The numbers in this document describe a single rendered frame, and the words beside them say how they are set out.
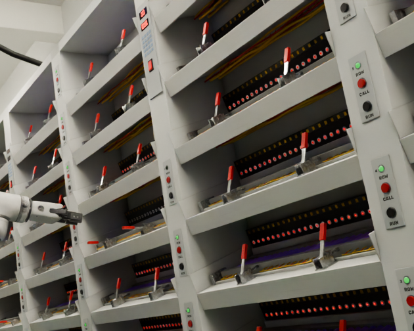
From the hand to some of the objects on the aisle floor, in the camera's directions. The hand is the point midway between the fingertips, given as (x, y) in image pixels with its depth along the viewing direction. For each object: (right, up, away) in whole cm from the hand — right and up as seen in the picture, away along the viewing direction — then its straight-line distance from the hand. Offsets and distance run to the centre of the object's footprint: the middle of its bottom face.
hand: (73, 218), depth 197 cm
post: (+96, -68, -106) cm, 158 cm away
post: (+58, -87, -50) cm, 116 cm away
